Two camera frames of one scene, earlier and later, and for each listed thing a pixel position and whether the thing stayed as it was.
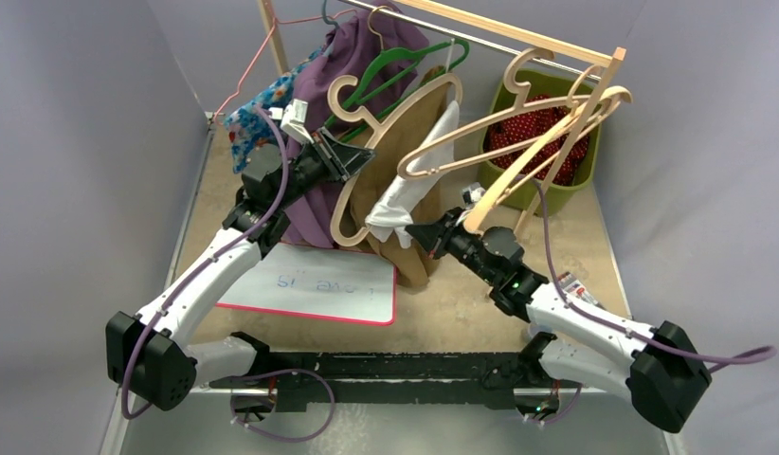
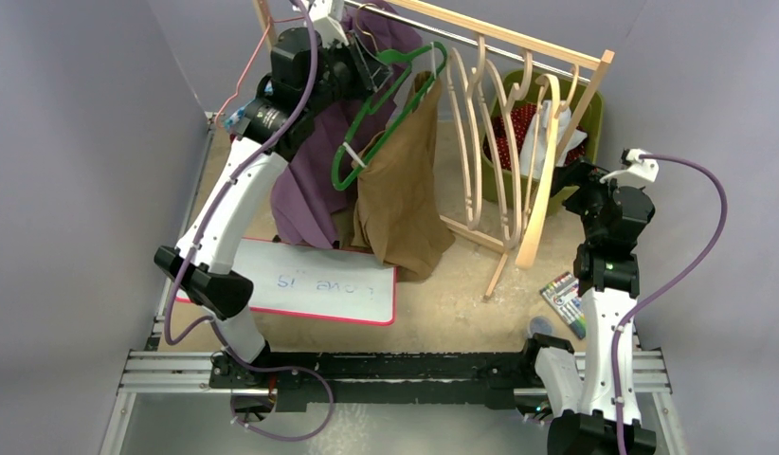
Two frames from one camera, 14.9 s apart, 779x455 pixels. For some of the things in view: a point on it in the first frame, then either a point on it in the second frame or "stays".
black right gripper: x=444 y=236 to x=574 y=192
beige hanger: x=525 y=100 to x=502 y=133
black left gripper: x=340 y=161 to x=371 y=74
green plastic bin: x=540 y=132 stays
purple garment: x=361 y=61 stays
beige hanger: x=371 y=130 to x=472 y=91
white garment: x=393 y=216 to x=551 y=137
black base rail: x=487 y=380 stays
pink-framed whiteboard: x=348 y=283 stays
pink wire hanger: x=275 y=21 stays
